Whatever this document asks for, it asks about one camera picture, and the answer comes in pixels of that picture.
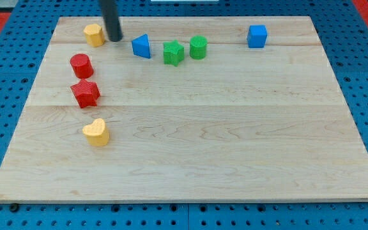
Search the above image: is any blue triangle block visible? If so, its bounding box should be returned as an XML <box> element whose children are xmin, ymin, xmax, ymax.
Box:
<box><xmin>132</xmin><ymin>34</ymin><xmax>151</xmax><ymax>59</ymax></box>

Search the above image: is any green star block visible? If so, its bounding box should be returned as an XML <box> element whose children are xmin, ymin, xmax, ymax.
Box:
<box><xmin>163</xmin><ymin>40</ymin><xmax>185</xmax><ymax>66</ymax></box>

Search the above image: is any yellow hexagon block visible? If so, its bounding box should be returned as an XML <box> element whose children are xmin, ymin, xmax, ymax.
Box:
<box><xmin>83</xmin><ymin>24</ymin><xmax>105</xmax><ymax>47</ymax></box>

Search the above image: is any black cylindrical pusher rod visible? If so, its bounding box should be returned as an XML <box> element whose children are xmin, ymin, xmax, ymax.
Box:
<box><xmin>98</xmin><ymin>0</ymin><xmax>123</xmax><ymax>42</ymax></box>

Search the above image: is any red cylinder block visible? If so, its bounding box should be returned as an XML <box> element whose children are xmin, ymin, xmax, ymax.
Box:
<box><xmin>70</xmin><ymin>54</ymin><xmax>94</xmax><ymax>79</ymax></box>

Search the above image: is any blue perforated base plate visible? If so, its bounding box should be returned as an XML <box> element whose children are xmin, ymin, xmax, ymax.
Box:
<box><xmin>0</xmin><ymin>0</ymin><xmax>368</xmax><ymax>229</ymax></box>

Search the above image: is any green cylinder block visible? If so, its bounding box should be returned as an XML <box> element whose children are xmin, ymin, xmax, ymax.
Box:
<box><xmin>190</xmin><ymin>35</ymin><xmax>208</xmax><ymax>59</ymax></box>

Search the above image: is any yellow heart block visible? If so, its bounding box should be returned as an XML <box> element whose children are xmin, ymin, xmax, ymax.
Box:
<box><xmin>82</xmin><ymin>118</ymin><xmax>110</xmax><ymax>146</ymax></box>

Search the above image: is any blue cube block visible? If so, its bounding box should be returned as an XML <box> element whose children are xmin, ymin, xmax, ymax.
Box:
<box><xmin>247</xmin><ymin>25</ymin><xmax>268</xmax><ymax>48</ymax></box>

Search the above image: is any red star block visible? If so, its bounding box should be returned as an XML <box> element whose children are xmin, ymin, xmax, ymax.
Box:
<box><xmin>70</xmin><ymin>79</ymin><xmax>100</xmax><ymax>108</ymax></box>

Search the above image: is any light wooden board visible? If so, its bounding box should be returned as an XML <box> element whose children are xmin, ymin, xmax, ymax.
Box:
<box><xmin>0</xmin><ymin>16</ymin><xmax>368</xmax><ymax>204</ymax></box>

